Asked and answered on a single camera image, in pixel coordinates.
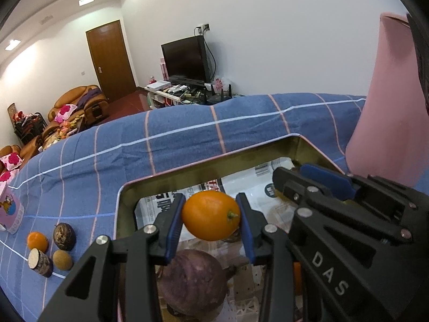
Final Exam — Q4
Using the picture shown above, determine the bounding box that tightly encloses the brown longan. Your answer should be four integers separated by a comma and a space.
53, 249, 73, 270

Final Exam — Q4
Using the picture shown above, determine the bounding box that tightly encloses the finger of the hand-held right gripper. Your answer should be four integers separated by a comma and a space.
300, 164, 429, 246
273, 168, 429, 322

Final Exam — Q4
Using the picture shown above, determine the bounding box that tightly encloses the coffee table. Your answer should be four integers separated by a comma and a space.
42, 116, 88, 150

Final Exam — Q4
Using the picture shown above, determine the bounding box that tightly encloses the patterned upright board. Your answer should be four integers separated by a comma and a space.
7, 103, 17, 131

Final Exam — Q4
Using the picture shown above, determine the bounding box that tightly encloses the brown wooden door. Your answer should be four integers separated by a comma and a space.
85, 19, 138, 103

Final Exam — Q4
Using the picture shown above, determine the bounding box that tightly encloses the pink cartoon mug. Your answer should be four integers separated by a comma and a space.
0, 181, 25, 235

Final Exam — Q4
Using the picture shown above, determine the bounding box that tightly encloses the pile of small electronics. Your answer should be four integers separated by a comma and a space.
168, 85, 205, 103

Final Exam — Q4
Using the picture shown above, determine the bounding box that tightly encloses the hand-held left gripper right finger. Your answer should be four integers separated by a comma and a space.
235, 193, 302, 322

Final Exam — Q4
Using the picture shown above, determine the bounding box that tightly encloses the black television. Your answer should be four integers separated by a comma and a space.
161, 35, 212, 86

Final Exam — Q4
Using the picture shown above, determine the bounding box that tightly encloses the printed paper liner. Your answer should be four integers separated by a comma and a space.
134, 156, 302, 322

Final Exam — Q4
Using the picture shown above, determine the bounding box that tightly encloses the mandarin orange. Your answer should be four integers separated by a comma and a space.
27, 231, 49, 254

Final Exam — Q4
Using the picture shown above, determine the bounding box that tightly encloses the blue plaid cloth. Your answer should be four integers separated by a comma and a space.
0, 93, 367, 322

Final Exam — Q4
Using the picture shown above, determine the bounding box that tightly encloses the black rack with bags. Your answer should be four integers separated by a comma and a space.
13, 111, 46, 145

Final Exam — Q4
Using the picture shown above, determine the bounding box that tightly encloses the assorted food pile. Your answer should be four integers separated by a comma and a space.
50, 117, 84, 141

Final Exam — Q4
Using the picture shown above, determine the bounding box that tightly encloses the pink tin box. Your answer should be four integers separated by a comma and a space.
114, 135, 351, 322

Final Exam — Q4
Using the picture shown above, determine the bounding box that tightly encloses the low television stand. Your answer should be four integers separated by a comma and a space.
144, 84, 245, 109

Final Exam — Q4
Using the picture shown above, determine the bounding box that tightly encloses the smooth orange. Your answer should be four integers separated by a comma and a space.
293, 262, 303, 293
182, 191, 242, 241

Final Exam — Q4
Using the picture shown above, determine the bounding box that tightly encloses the brown leather sofa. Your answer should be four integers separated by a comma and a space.
0, 134, 44, 175

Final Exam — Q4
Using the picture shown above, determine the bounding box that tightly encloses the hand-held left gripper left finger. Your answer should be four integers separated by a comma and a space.
37, 194, 187, 322

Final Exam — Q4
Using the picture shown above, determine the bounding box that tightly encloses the pink kettle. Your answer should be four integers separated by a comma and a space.
345, 12, 428, 188

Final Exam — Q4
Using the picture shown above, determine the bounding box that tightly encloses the cut purple yam piece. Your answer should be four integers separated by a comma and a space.
28, 247, 54, 278

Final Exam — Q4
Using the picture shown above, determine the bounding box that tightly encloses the dark water chestnut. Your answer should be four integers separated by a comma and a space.
53, 223, 76, 251

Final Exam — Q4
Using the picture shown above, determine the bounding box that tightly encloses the purple blanket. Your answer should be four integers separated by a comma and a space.
79, 89, 103, 108

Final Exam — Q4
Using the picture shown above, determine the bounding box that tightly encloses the brown leather armchair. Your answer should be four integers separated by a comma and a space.
47, 85, 109, 131

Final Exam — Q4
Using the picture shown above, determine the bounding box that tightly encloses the black router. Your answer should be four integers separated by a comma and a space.
204, 84, 235, 105

